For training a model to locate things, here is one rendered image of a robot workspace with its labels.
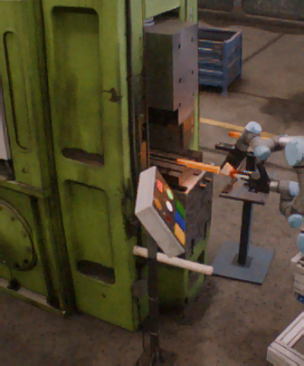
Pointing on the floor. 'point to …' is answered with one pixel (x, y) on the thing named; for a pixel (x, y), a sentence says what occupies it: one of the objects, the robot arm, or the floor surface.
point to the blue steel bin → (220, 56)
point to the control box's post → (153, 293)
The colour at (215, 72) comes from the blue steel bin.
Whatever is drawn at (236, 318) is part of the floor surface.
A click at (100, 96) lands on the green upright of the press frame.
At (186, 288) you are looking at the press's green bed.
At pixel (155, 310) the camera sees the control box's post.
